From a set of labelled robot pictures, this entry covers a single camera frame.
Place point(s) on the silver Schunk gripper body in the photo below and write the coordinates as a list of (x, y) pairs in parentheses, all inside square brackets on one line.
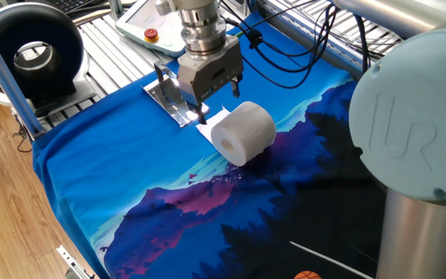
[(211, 69)]

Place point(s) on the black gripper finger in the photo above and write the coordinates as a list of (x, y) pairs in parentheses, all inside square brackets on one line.
[(202, 112), (237, 87)]

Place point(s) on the white toilet paper roll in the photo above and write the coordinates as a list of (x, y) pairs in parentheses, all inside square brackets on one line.
[(246, 131)]

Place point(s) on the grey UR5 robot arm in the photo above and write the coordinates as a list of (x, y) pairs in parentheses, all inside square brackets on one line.
[(409, 116)]

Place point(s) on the chrome toilet paper holder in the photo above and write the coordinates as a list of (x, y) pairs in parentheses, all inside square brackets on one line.
[(165, 97)]

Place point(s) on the white teach pendant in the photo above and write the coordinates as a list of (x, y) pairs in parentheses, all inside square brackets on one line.
[(145, 23)]

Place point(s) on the blue mountain print cloth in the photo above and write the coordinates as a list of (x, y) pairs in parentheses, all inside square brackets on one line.
[(110, 162)]

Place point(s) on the black keyboard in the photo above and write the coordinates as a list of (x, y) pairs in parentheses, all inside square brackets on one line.
[(68, 4)]

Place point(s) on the small orange basketball toy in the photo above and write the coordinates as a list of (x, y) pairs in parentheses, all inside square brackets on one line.
[(307, 276)]

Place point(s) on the silver frame post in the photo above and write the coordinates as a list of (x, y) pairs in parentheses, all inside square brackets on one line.
[(115, 9)]

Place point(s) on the blue aluminium frame post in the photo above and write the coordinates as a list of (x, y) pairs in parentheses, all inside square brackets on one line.
[(6, 77)]

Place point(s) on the silver metal bracket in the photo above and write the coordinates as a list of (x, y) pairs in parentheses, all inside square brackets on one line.
[(72, 263)]

